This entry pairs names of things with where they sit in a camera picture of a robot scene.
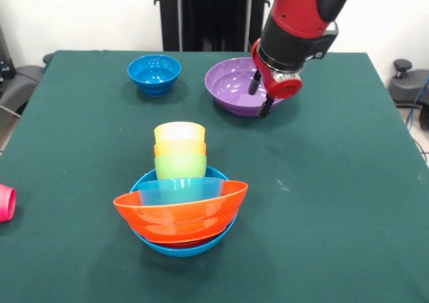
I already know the orange plastic cup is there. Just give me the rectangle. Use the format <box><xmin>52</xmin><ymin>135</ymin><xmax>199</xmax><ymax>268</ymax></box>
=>
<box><xmin>153</xmin><ymin>141</ymin><xmax>207</xmax><ymax>158</ymax></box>

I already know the small orange-red bowl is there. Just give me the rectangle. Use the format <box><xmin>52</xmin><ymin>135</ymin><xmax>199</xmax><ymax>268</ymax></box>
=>
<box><xmin>162</xmin><ymin>238</ymin><xmax>210</xmax><ymax>249</ymax></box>

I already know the pink plastic cup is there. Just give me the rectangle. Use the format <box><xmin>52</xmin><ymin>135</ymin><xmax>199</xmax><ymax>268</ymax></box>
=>
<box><xmin>0</xmin><ymin>184</ymin><xmax>17</xmax><ymax>223</ymax></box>

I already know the large light blue bowl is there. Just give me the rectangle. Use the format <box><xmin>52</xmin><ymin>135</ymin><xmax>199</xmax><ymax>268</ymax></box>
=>
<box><xmin>129</xmin><ymin>165</ymin><xmax>239</xmax><ymax>258</ymax></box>

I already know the yellow plastic cup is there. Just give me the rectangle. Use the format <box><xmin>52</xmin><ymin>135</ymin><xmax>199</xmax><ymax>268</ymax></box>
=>
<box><xmin>153</xmin><ymin>121</ymin><xmax>206</xmax><ymax>147</ymax></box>

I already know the black equipment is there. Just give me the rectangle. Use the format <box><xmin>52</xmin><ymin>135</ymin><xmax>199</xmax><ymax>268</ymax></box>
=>
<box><xmin>0</xmin><ymin>24</ymin><xmax>16</xmax><ymax>79</ymax></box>

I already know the wide orange-red bowl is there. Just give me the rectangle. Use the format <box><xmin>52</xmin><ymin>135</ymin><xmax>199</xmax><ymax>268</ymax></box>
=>
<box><xmin>113</xmin><ymin>180</ymin><xmax>249</xmax><ymax>244</ymax></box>

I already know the small dark blue bowl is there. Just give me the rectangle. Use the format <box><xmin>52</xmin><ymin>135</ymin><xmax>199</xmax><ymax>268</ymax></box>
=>
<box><xmin>127</xmin><ymin>54</ymin><xmax>182</xmax><ymax>98</ymax></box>

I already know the green plastic cup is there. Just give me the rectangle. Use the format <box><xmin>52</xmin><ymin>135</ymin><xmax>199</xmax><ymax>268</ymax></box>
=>
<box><xmin>154</xmin><ymin>153</ymin><xmax>207</xmax><ymax>180</ymax></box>

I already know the small light blue bowl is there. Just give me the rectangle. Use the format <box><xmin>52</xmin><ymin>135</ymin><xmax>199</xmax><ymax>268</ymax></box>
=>
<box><xmin>137</xmin><ymin>177</ymin><xmax>225</xmax><ymax>206</ymax></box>

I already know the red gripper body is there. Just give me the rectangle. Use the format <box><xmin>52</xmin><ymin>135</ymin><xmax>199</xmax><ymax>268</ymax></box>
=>
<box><xmin>251</xmin><ymin>38</ymin><xmax>303</xmax><ymax>100</ymax></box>

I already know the purple plastic bowl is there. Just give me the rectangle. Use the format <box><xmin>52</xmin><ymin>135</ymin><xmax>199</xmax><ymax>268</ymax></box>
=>
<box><xmin>204</xmin><ymin>58</ymin><xmax>286</xmax><ymax>119</ymax></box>

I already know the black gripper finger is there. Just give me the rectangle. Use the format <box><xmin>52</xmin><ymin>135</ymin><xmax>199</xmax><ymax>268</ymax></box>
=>
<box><xmin>249</xmin><ymin>70</ymin><xmax>263</xmax><ymax>97</ymax></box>
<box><xmin>258</xmin><ymin>94</ymin><xmax>276</xmax><ymax>119</ymax></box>

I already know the dark green tablecloth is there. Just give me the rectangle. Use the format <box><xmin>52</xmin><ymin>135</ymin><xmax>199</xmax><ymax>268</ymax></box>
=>
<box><xmin>0</xmin><ymin>50</ymin><xmax>429</xmax><ymax>303</ymax></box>

